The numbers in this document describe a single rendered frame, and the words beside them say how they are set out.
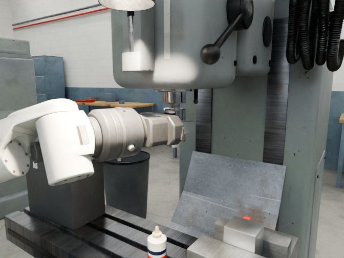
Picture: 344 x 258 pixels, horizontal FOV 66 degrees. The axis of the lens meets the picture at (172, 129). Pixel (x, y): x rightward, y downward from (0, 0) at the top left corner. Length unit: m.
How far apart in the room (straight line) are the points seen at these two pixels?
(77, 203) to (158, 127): 0.41
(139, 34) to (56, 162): 0.23
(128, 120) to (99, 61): 6.66
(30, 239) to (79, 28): 7.08
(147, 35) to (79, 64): 7.23
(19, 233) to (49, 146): 0.57
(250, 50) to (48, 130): 0.42
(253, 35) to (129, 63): 0.29
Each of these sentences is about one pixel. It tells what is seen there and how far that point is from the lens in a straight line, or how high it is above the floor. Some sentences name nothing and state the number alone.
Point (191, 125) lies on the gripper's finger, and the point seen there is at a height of 1.23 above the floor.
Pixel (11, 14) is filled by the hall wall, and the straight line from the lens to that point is 10.62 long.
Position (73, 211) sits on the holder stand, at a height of 0.97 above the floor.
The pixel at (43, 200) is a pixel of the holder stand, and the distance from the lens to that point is 0.92.
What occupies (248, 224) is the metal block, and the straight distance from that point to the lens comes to 0.56.
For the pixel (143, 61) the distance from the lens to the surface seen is 0.44.
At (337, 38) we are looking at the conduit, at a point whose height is 1.41.
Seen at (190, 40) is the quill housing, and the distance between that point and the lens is 0.44.
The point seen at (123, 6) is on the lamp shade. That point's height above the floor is 1.43.
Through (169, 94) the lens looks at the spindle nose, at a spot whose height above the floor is 1.30.
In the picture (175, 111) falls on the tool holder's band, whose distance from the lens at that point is 0.53.
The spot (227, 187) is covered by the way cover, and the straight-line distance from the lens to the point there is 0.91.
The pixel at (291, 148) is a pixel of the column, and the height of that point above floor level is 1.13.
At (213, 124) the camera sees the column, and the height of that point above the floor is 1.18.
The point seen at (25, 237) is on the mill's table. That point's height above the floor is 0.88.
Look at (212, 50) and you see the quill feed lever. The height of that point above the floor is 1.37.
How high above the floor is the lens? 1.32
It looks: 10 degrees down
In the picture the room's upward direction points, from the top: straight up
